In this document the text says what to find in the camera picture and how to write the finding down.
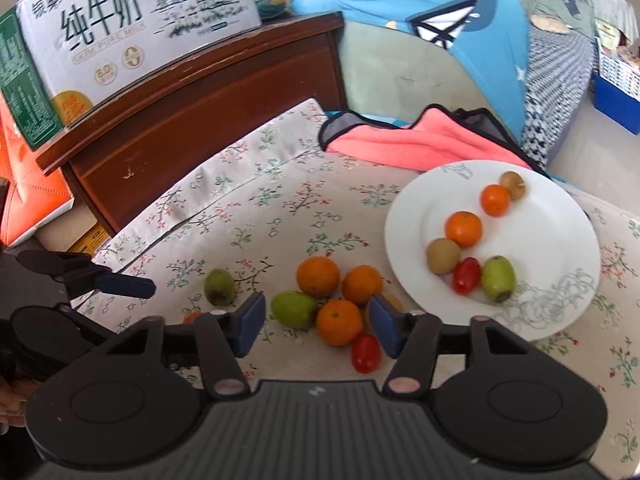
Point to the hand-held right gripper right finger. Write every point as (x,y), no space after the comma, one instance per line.
(385,327)

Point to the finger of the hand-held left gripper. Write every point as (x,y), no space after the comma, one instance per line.
(90,327)
(130,287)

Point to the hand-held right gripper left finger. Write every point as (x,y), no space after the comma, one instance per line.
(250,320)

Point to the red cherry tomato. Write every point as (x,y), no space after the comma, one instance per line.
(366,353)
(466,275)

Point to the green kiwi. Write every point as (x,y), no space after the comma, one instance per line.
(294,309)
(219,287)
(498,278)

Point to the small orange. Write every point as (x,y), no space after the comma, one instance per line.
(192,317)
(495,200)

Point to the white plate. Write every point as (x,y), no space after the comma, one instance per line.
(550,240)

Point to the brown kiwi with stem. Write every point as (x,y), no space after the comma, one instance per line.
(513,185)

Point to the person's left hand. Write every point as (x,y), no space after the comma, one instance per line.
(12,400)

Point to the yellow printed box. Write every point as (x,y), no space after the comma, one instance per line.
(90,241)

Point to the pink cloth with grey trim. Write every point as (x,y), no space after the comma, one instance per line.
(400,145)

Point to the brown wooden headboard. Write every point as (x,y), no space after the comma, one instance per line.
(200,110)

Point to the pale green cushion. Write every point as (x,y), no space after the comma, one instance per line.
(390,75)

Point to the white milk carton box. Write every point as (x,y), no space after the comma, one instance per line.
(125,20)

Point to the houndstooth covered sofa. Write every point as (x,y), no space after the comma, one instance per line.
(555,75)

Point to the blue storage bin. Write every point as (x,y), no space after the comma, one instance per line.
(615,105)

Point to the blue printed pillow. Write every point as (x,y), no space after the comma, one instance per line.
(375,5)

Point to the small beige cushion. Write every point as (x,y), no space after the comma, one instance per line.
(547,22)

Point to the white plastic basket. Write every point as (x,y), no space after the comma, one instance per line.
(620,72)

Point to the table with white cloth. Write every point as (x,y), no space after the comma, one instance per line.
(600,5)

